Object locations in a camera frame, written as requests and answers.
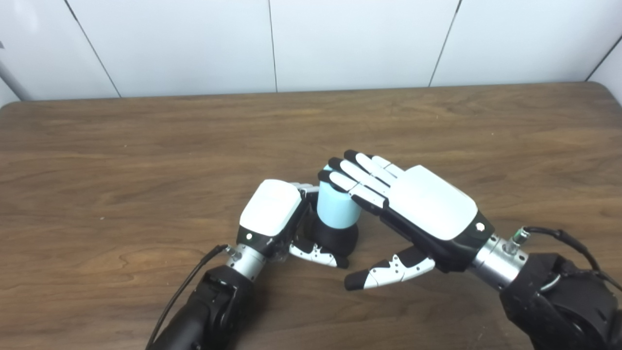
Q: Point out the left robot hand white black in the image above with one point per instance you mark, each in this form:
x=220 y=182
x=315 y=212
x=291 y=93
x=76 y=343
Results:
x=269 y=206

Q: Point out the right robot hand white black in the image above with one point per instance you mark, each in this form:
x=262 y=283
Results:
x=432 y=204

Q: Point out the black nozzle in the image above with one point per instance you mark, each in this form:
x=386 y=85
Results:
x=337 y=238

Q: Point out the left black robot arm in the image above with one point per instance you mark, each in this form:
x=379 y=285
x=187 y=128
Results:
x=209 y=311

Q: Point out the grey wall corner strip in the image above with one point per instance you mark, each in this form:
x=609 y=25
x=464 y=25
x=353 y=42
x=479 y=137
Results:
x=9 y=80

